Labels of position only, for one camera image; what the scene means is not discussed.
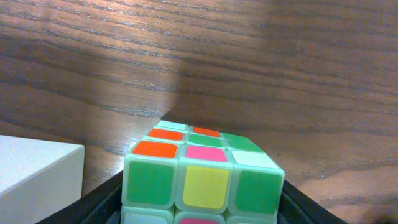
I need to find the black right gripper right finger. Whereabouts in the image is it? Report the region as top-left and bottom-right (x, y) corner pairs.
(277, 180), (347, 224)

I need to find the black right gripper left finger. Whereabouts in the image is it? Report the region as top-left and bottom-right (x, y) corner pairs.
(37, 171), (123, 224)

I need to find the multicolour puzzle cube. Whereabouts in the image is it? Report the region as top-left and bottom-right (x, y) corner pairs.
(121, 120), (285, 224)

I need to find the white open cardboard box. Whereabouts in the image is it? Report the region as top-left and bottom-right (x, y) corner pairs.
(1, 135), (85, 223)

